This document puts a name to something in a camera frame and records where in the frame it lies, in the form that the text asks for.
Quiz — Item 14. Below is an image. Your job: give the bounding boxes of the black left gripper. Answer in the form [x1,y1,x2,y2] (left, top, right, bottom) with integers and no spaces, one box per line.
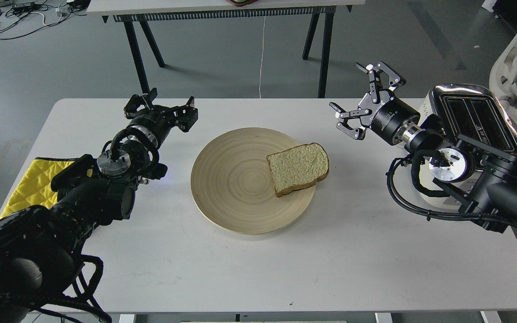
[124,88,198,143]

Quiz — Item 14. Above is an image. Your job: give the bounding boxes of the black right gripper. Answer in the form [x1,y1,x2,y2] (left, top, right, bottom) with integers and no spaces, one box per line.
[329,61,421,146]

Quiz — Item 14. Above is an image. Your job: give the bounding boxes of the slice of bread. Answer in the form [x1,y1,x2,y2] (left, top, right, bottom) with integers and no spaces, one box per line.
[266,143,330,197]

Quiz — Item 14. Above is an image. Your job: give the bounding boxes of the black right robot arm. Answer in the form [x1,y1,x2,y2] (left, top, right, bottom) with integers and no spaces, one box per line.
[329,61,517,233]

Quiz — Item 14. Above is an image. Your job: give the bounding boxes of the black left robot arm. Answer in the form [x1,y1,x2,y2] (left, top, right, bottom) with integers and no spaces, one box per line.
[0,88,198,323]

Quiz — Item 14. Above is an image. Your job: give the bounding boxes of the cream and chrome toaster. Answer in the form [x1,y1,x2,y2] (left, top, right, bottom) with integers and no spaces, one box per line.
[412,84,517,214]

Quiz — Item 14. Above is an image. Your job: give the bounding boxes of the round wooden plate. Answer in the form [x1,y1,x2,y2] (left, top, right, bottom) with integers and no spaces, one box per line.
[190,127,315,235]

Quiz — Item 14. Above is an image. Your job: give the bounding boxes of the white background table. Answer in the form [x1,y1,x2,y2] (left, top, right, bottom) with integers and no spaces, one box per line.
[86,0,365,98]

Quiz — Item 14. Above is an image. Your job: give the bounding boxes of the brown object on background table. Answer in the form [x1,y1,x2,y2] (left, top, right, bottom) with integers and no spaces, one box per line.
[227,0,257,7]

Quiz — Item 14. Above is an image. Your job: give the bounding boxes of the yellow quilted cloth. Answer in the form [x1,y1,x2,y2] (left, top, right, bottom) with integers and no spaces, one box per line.
[0,157,78,219]

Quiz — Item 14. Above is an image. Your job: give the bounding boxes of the white hanging cable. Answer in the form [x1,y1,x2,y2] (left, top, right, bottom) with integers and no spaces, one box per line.
[258,16,267,98]

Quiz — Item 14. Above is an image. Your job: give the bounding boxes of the floor cables and power strips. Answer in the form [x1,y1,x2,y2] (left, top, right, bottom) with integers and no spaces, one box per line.
[0,0,91,45]

